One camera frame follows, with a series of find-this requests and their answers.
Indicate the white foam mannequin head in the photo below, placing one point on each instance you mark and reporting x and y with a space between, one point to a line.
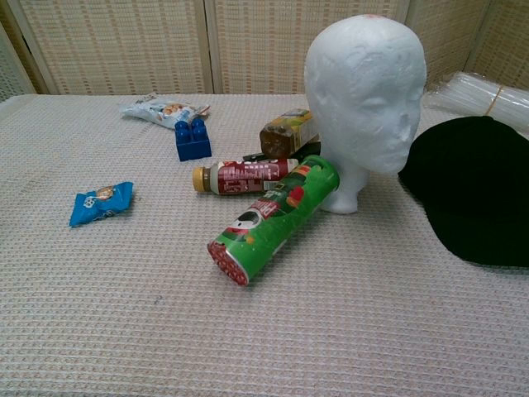
363 82

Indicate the green Pringles can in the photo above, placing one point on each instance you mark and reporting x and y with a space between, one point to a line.
268 223

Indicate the blue toy building block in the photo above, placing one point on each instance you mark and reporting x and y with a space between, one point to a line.
192 142

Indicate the red Costa drink bottle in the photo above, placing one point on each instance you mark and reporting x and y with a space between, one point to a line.
244 175

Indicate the clear plastic tube bundle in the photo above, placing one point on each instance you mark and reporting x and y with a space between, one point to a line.
475 97

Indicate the beige folding screen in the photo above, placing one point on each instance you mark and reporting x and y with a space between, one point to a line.
124 41

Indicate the white snack packet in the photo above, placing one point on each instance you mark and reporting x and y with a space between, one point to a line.
153 111

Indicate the black cap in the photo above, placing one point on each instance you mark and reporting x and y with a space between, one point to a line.
467 186

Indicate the yellow tea bottle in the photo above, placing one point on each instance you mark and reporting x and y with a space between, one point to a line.
285 132

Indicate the beige woven tablecloth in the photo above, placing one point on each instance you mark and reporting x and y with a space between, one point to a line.
124 310

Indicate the blue snack packet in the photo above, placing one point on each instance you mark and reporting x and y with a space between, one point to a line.
99 204

